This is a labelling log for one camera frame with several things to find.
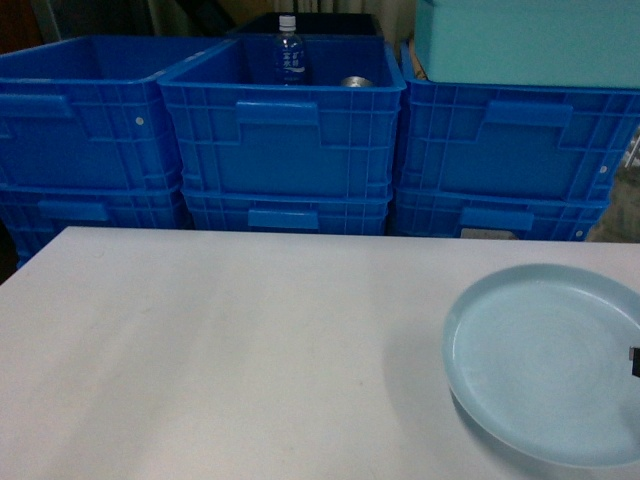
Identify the blue crate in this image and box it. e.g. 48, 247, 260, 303
394, 43, 639, 202
1, 186, 193, 266
1, 35, 218, 191
159, 35, 405, 199
183, 190, 391, 236
389, 189, 609, 241

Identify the blue crate top right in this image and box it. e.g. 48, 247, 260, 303
394, 43, 639, 202

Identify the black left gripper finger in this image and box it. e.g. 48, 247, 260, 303
629, 346, 640, 378

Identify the blue crate bottom left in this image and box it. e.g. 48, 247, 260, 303
1, 186, 193, 266

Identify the teal foam box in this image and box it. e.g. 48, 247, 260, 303
414, 1, 639, 89

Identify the metal can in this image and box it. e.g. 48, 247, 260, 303
340, 76, 374, 88

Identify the blue crate top middle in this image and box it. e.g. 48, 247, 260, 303
159, 35, 405, 199

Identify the clear water bottle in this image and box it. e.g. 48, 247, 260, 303
273, 15, 306, 86

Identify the light blue round tray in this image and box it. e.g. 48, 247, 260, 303
441, 264, 639, 468

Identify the blue crate bottom right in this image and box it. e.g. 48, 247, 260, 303
389, 189, 609, 241

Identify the blue crate top left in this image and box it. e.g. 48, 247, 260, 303
1, 35, 218, 191

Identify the blue crate bottom middle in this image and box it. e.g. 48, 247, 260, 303
183, 190, 391, 236

